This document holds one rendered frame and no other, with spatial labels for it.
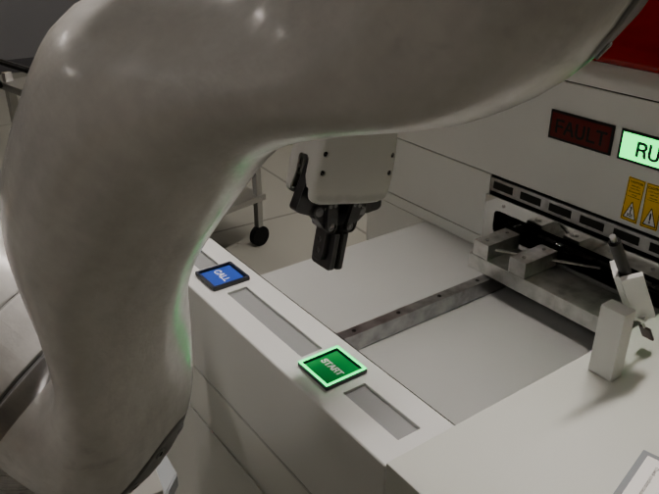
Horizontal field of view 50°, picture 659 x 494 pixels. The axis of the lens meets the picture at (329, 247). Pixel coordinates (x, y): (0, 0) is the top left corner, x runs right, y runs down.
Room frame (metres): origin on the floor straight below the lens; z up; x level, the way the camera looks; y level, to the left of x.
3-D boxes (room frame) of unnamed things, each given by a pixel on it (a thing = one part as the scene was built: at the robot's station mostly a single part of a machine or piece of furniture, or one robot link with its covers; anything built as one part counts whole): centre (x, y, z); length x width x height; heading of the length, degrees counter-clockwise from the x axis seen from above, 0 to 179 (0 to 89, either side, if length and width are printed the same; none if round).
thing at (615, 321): (0.64, -0.32, 1.03); 0.06 x 0.04 x 0.13; 126
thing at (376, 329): (0.97, -0.14, 0.84); 0.50 x 0.02 x 0.03; 126
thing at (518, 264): (1.03, -0.34, 0.89); 0.08 x 0.03 x 0.03; 126
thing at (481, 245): (1.10, -0.29, 0.89); 0.08 x 0.03 x 0.03; 126
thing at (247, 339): (0.75, 0.07, 0.89); 0.55 x 0.09 x 0.14; 36
